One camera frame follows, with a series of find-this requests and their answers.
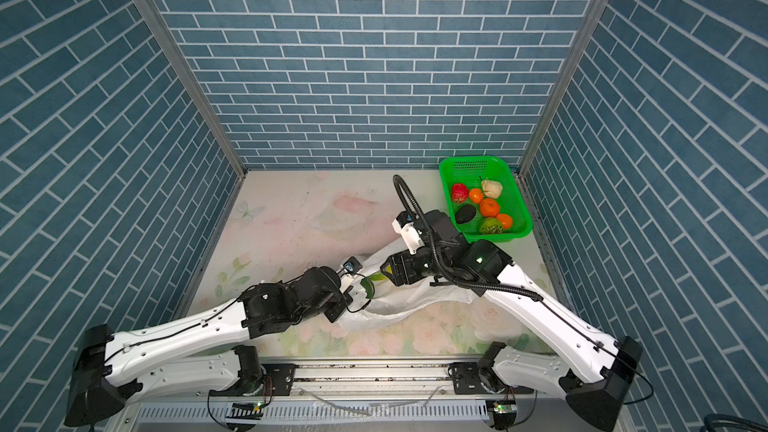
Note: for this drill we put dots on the white vented cable duct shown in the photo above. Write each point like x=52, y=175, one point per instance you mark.
x=317, y=413

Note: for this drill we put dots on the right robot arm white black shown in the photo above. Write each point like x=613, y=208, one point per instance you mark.
x=592, y=371

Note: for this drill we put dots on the controller board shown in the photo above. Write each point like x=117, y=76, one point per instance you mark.
x=502, y=414
x=243, y=416

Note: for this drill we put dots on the green toy vegetable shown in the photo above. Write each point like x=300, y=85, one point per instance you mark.
x=370, y=280

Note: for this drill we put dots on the right controller board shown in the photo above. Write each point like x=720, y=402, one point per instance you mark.
x=502, y=414

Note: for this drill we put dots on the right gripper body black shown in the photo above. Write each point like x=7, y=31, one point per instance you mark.
x=420, y=264

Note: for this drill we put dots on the white plastic bag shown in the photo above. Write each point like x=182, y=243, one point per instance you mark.
x=391, y=304

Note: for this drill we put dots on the green toy fruit in basket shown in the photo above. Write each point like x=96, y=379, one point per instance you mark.
x=491, y=226

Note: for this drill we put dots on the orange toy fruit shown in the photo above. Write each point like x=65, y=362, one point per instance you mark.
x=505, y=220
x=489, y=208
x=476, y=195

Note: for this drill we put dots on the aluminium mounting rail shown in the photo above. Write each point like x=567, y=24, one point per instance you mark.
x=372, y=377

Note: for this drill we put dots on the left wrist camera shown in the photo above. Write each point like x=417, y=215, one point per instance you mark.
x=351, y=266

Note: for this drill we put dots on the orange toy fruit in basket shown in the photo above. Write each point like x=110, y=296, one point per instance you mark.
x=505, y=220

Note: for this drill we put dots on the dark avocado toy fruit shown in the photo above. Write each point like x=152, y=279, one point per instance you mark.
x=465, y=213

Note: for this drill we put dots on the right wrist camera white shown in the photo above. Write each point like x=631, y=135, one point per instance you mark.
x=404, y=225

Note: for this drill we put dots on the beige toy fruit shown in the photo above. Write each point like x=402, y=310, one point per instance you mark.
x=492, y=189

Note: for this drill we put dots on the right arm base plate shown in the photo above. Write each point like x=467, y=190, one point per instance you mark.
x=468, y=378

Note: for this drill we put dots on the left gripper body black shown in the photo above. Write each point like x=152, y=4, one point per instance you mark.
x=336, y=308

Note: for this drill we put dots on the red toy fruit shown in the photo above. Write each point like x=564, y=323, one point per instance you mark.
x=459, y=193

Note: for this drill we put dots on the green plastic basket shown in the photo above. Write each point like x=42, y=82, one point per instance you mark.
x=471, y=171

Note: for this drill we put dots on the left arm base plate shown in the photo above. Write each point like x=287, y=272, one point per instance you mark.
x=274, y=380

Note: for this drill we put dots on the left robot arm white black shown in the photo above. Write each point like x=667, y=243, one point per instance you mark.
x=208, y=351

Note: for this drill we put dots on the left controller board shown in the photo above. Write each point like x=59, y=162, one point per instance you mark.
x=243, y=416

